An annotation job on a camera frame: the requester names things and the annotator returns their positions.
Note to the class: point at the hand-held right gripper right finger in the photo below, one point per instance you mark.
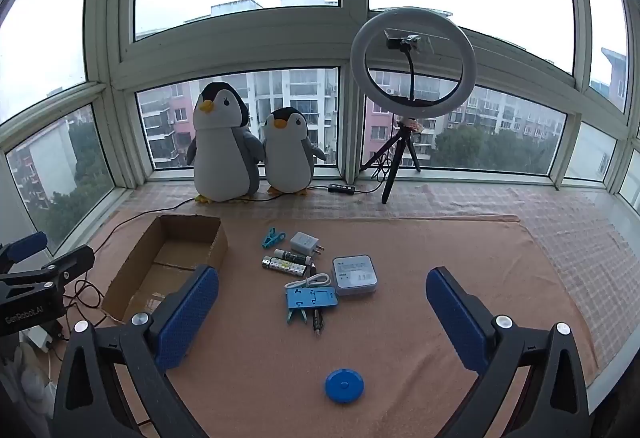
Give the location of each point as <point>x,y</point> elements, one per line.
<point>460,318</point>

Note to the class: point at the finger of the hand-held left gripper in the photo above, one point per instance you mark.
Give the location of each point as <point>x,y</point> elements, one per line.
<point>60,268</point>
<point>25,245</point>

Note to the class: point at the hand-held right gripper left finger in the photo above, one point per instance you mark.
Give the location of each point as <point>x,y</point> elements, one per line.
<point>187,313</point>

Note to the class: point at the brown cardboard box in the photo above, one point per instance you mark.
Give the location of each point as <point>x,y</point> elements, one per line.
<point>165,253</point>

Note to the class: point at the teal plastic clip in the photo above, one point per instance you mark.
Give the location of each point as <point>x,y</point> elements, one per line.
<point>291,315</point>
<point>270,240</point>

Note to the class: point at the patterned lighter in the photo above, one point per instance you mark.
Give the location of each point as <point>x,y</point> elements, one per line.
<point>285,267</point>

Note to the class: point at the white square tin box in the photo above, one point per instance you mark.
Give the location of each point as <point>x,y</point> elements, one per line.
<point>355,274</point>

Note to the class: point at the green lip balm tube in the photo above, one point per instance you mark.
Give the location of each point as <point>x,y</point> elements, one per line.
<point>292,256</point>

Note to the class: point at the blue phone stand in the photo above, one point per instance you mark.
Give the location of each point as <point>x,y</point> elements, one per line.
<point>310,300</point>

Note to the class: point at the black pen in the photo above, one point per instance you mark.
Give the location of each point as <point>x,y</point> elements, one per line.
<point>317,320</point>

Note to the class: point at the blue round tape measure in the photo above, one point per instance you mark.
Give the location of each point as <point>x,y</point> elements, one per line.
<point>344,385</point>

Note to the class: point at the white wall charger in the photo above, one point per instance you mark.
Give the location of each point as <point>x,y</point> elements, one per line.
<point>302,242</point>

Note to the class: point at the white power strip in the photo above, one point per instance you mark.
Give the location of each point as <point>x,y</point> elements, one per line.
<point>35,338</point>

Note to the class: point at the checkered cloth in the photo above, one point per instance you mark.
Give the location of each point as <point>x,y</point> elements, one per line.
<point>550,213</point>

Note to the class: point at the black tripod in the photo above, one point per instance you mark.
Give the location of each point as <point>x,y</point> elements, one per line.
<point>395,168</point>

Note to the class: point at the large penguin plush toy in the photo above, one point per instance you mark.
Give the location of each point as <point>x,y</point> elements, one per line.
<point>225,153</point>

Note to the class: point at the small penguin plush toy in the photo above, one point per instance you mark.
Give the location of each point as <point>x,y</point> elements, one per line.
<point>287,158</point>

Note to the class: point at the white window frame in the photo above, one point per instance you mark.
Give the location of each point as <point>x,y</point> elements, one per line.
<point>352,68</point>

